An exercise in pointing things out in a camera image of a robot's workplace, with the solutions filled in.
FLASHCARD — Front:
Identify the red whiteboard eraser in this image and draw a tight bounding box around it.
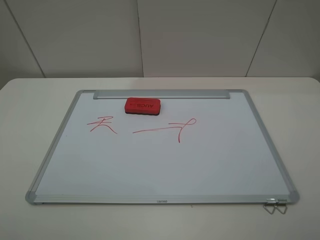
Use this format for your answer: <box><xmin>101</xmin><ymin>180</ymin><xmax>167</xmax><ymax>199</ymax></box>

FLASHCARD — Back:
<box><xmin>124</xmin><ymin>97</ymin><xmax>161</xmax><ymax>116</ymax></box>

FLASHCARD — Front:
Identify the left metal hanging clip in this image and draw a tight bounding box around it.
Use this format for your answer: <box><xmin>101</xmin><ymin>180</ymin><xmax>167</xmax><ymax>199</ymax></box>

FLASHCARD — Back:
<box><xmin>263</xmin><ymin>198</ymin><xmax>277</xmax><ymax>215</ymax></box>

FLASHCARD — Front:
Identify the metal hanging clip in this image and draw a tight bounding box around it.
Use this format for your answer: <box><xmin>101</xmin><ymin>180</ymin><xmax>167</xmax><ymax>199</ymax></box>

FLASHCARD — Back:
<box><xmin>263</xmin><ymin>198</ymin><xmax>277</xmax><ymax>215</ymax></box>
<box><xmin>274</xmin><ymin>198</ymin><xmax>288</xmax><ymax>215</ymax></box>

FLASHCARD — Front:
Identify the right metal hanging clip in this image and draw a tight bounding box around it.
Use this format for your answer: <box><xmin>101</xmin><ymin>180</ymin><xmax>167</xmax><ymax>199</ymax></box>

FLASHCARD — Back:
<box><xmin>274</xmin><ymin>198</ymin><xmax>288</xmax><ymax>215</ymax></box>

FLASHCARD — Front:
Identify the white whiteboard with aluminium frame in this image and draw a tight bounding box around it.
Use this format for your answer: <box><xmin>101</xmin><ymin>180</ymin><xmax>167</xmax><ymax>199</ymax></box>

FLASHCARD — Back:
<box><xmin>25</xmin><ymin>89</ymin><xmax>300</xmax><ymax>205</ymax></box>

